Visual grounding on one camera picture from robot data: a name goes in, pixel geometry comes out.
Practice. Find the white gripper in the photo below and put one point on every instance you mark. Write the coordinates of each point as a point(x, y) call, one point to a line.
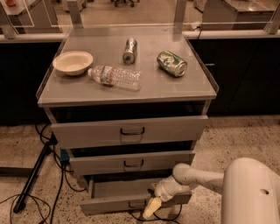
point(162, 192)

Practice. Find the grey bottom drawer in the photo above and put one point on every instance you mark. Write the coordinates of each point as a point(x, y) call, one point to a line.
point(117, 196)

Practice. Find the grey drawer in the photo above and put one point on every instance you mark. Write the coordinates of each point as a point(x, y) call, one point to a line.
point(117, 196)
point(133, 131)
point(140, 162)

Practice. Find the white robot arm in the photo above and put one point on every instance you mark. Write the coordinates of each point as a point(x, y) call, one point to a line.
point(249, 189)

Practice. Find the grey middle drawer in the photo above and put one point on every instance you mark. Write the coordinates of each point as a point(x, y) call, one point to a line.
point(140, 162)

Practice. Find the grey drawer cabinet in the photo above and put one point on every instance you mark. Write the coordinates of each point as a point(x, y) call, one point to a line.
point(127, 99)

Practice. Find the grey top drawer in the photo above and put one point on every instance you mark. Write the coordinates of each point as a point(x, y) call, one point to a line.
point(133, 131)

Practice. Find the blue box behind cabinet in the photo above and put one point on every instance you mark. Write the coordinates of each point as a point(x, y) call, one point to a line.
point(64, 157)

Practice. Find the clear plastic water bottle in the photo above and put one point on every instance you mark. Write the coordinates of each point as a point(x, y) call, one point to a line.
point(115, 77)

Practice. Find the green soda can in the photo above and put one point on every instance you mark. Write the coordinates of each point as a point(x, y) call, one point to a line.
point(172, 63)

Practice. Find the silver slim can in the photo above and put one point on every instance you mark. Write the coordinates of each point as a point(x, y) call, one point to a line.
point(130, 51)

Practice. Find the white bowl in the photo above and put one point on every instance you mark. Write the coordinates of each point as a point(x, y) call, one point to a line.
point(73, 63)

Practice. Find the white counter ledge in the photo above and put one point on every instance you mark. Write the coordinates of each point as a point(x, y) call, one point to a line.
point(58, 37)

